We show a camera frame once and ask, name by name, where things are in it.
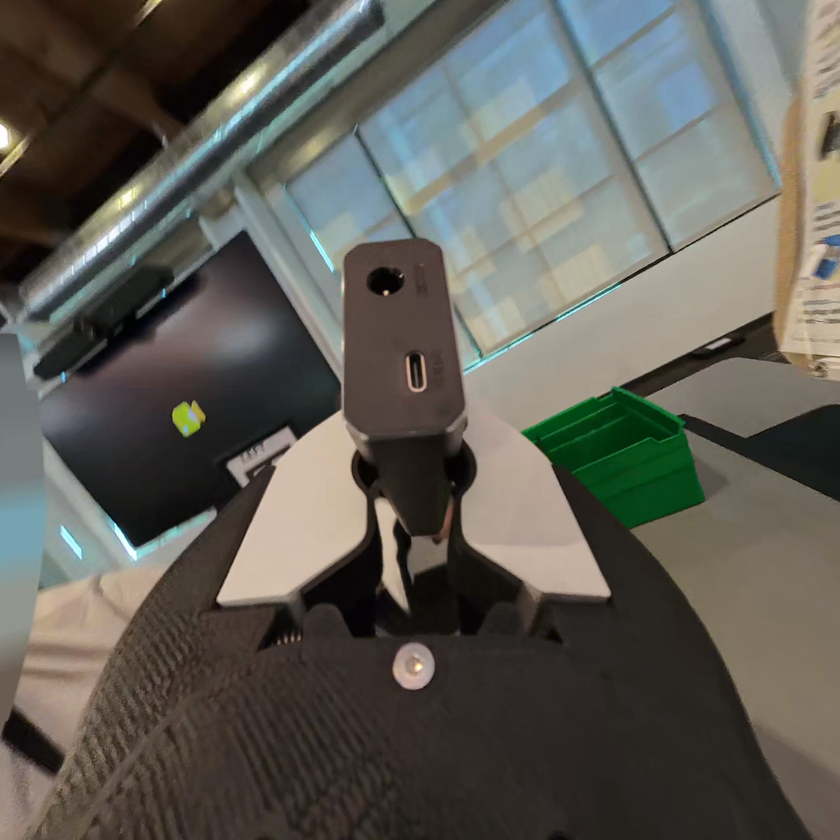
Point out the metal ventilation duct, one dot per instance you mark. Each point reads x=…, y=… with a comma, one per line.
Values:
x=197, y=151

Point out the printed instruction sheet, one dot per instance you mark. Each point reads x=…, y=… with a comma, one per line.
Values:
x=823, y=229

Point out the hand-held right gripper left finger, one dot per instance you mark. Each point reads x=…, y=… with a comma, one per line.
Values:
x=302, y=525

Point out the black usb hub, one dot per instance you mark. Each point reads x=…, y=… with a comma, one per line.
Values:
x=394, y=341

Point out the black wall monitor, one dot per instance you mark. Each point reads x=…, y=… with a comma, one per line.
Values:
x=164, y=361

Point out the green plastic bin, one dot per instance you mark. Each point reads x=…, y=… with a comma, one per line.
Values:
x=630, y=472

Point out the black video bar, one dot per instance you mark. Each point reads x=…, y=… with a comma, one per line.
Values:
x=105, y=315

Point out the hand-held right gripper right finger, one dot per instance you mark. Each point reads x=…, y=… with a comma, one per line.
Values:
x=531, y=525

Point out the white paper label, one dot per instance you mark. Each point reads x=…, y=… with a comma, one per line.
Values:
x=253, y=459

